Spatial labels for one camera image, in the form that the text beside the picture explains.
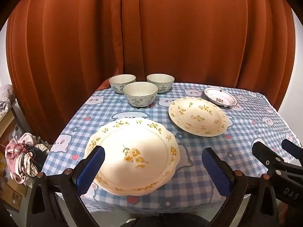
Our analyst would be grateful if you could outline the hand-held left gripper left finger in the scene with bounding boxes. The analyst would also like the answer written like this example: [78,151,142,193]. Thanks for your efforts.
[26,145,106,227]

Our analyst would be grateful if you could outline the cardboard box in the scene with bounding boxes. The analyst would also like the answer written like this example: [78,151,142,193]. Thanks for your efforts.
[0,177,26,212]

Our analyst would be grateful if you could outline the small red floral plate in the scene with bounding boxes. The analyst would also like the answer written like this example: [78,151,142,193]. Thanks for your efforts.
[204,87,238,108]

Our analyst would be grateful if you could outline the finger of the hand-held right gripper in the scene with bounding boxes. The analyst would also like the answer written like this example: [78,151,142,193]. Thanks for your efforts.
[281,138,303,166]
[251,141,288,171]

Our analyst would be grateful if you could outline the green leaf print bowl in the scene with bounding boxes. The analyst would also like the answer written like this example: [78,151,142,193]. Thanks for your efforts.
[109,74,136,94]
[123,82,159,109]
[146,73,175,93]

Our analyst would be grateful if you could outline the scalloped yellow floral plate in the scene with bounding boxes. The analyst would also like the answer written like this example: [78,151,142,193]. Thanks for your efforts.
[84,117,181,196]

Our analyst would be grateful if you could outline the wooden shelf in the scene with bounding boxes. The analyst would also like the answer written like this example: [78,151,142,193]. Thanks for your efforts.
[0,100,23,142]

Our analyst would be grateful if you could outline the round yellow floral plate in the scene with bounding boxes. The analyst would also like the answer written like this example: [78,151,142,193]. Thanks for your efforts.
[168,97,229,137]

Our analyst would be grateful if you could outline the orange brown curtain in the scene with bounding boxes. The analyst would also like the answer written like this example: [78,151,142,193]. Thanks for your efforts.
[6,0,297,145]

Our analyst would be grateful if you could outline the pink cloth pile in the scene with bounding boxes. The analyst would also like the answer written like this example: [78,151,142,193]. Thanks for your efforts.
[5,132,50,185]

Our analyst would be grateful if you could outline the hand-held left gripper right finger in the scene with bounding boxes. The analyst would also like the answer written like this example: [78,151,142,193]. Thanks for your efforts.
[201,147,280,227]

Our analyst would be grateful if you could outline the grey fluffy blanket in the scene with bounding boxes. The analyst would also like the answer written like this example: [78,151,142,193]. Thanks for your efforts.
[0,84,17,116]

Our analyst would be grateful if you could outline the blue checked bear tablecloth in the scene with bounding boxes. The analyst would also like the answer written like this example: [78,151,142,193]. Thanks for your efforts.
[43,82,303,214]

